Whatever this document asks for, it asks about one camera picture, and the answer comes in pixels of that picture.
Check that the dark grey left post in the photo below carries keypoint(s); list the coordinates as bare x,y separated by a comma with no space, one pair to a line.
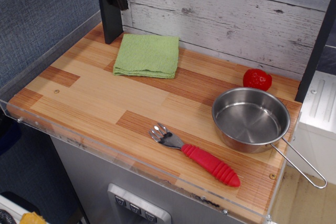
111,21

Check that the red handled metal fork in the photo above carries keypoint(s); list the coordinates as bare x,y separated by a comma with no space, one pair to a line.
217,168

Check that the dark grey right post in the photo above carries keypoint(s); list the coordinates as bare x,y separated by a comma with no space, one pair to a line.
317,51

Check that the clear acrylic table guard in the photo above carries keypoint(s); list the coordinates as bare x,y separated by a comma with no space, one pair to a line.
99,125

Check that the dark grey post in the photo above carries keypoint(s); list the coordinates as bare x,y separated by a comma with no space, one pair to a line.
317,51
111,21

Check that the small steel saucepan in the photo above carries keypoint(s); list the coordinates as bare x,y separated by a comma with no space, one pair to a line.
252,121

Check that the red toy strawberry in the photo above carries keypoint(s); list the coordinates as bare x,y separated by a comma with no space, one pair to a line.
256,78

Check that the yellow object at corner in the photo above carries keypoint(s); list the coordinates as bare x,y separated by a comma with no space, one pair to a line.
32,218

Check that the silver button control panel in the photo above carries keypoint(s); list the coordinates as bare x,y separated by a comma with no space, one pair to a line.
136,208

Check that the green folded cloth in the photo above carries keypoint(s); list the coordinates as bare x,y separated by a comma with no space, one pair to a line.
147,56

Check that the white grooved side cabinet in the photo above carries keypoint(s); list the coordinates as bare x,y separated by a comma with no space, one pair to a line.
314,135

